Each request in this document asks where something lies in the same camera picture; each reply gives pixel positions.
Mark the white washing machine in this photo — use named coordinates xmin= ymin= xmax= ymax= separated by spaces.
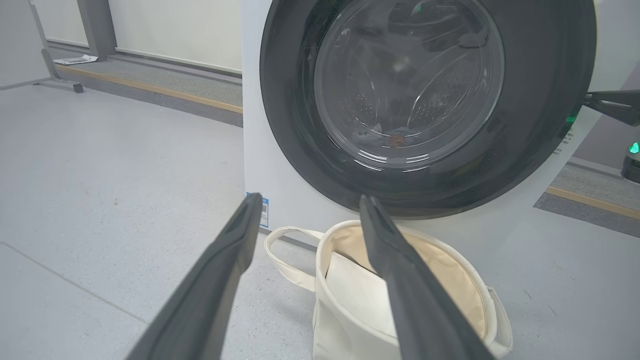
xmin=241 ymin=0 xmax=640 ymax=251

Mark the blue bear-print clothing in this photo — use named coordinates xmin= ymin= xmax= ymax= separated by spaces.
xmin=352 ymin=122 xmax=416 ymax=150

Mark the grey metal stand leg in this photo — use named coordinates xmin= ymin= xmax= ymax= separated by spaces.
xmin=0 ymin=0 xmax=85 ymax=94

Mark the blue energy label sticker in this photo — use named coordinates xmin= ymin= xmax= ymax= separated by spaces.
xmin=246 ymin=192 xmax=270 ymax=230

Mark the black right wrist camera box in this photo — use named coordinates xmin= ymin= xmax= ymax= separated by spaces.
xmin=621 ymin=141 xmax=640 ymax=184

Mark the grey pillar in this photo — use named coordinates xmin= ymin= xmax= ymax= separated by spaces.
xmin=76 ymin=0 xmax=119 ymax=62

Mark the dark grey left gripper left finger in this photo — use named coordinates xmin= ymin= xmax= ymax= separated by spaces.
xmin=125 ymin=192 xmax=263 ymax=360

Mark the steel washing machine drum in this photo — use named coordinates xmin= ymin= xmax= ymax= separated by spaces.
xmin=315 ymin=0 xmax=506 ymax=168

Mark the brass floor strip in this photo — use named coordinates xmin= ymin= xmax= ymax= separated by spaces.
xmin=56 ymin=64 xmax=640 ymax=221

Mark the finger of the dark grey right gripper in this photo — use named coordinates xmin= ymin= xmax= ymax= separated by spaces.
xmin=582 ymin=90 xmax=640 ymax=127

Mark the white paper sheet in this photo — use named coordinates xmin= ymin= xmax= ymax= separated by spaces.
xmin=53 ymin=54 xmax=99 ymax=66

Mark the black round washing machine door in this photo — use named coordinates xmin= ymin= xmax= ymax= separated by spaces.
xmin=259 ymin=0 xmax=598 ymax=221

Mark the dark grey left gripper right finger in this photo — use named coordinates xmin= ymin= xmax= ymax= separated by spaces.
xmin=359 ymin=194 xmax=496 ymax=360

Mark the cream fabric laundry basket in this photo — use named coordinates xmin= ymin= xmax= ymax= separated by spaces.
xmin=263 ymin=219 xmax=514 ymax=360

